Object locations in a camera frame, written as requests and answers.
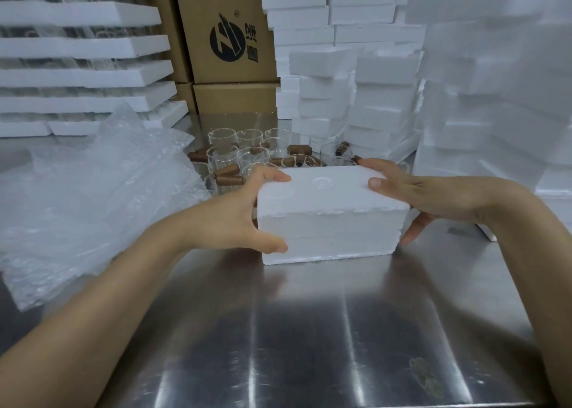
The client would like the person's left hand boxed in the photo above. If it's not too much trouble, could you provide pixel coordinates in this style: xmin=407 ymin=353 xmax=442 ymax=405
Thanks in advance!
xmin=189 ymin=166 xmax=292 ymax=255

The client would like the person's right hand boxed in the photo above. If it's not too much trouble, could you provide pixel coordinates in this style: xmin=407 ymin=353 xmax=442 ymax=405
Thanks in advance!
xmin=357 ymin=157 xmax=498 ymax=247

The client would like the white foam box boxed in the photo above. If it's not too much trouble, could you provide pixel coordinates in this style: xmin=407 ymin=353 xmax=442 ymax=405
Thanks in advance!
xmin=257 ymin=165 xmax=411 ymax=266

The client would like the person's left forearm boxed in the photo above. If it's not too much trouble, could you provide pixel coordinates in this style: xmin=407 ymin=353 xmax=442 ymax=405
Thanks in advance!
xmin=0 ymin=213 xmax=197 ymax=408

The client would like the person's right forearm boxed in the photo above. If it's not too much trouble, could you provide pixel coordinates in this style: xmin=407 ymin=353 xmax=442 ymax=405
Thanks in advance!
xmin=486 ymin=179 xmax=572 ymax=408

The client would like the group of clear glass cups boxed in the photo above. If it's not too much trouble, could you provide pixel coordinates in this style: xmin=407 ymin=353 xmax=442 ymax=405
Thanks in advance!
xmin=191 ymin=127 xmax=363 ymax=195

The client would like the stack of white foam boxes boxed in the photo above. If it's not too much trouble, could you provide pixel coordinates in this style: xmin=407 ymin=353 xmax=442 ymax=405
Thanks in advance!
xmin=404 ymin=0 xmax=572 ymax=243
xmin=257 ymin=0 xmax=427 ymax=163

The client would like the plain brown cardboard box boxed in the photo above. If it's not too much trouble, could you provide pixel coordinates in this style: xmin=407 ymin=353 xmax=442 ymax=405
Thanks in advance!
xmin=192 ymin=82 xmax=281 ymax=114

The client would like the small brown cardboard box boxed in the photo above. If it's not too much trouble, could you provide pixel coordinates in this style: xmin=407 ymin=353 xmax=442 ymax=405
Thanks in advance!
xmin=175 ymin=83 xmax=198 ymax=114

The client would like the pile of clear bubble wrap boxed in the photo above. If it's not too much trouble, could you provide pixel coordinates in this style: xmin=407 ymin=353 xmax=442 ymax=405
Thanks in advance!
xmin=0 ymin=101 xmax=212 ymax=313

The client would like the large cardboard box black logo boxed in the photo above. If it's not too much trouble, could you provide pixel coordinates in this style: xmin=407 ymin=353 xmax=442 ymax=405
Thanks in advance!
xmin=172 ymin=0 xmax=280 ymax=85

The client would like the tall brown cardboard box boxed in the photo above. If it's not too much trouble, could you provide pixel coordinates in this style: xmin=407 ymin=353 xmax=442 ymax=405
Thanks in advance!
xmin=149 ymin=0 xmax=194 ymax=85

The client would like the stack of white foam trays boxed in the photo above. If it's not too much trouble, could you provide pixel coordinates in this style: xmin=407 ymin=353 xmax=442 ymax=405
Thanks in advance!
xmin=0 ymin=0 xmax=189 ymax=138

